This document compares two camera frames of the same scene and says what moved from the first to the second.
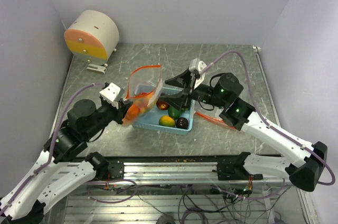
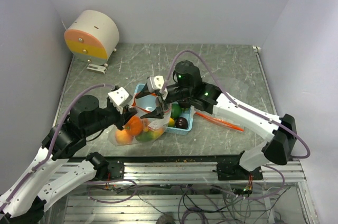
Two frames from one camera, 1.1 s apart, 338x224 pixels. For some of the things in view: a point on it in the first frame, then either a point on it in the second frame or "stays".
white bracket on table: (96, 68) stays
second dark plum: (182, 123) stays
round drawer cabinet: (92, 37) stays
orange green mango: (143, 101) to (149, 135)
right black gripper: (184, 80) to (158, 113)
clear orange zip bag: (145, 85) to (147, 124)
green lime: (174, 113) stays
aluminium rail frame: (214, 189) stays
